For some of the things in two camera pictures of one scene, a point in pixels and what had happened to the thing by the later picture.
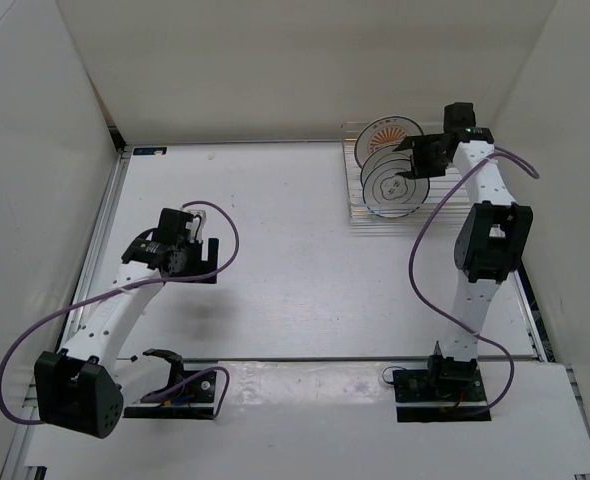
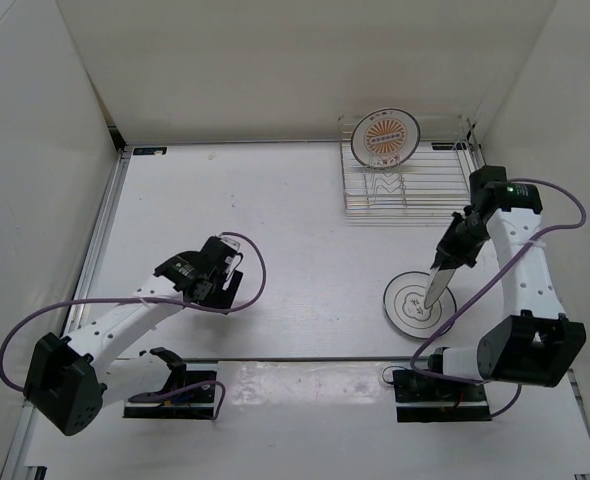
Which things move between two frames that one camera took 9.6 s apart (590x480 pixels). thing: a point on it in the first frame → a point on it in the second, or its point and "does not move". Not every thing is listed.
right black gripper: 419,168 → 449,256
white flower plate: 390,195 → 404,306
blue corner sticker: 152,151 does not move
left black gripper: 201,266 → 222,298
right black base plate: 419,400 does not move
